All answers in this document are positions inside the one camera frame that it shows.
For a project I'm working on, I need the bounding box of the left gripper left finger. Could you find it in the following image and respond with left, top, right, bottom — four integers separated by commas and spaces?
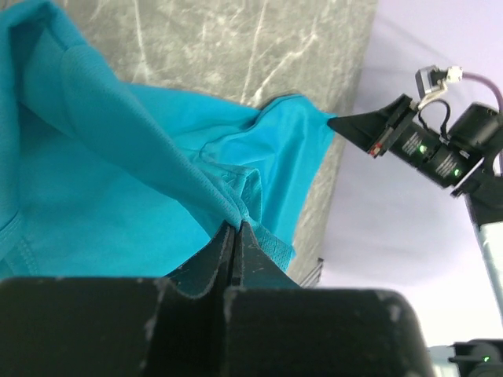
1, 226, 235, 376

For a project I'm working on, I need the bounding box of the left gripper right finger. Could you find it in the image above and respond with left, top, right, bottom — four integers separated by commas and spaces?
223, 224, 433, 376

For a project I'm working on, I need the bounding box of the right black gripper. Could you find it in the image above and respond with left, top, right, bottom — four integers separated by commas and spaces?
327, 95, 439, 167

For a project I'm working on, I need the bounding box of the teal t shirt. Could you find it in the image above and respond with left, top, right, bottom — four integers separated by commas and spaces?
1, 1, 335, 278

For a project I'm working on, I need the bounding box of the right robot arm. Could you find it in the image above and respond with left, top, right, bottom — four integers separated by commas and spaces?
328, 95, 502, 242

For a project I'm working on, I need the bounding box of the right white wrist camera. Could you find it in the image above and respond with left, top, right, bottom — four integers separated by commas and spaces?
415, 65, 463, 110

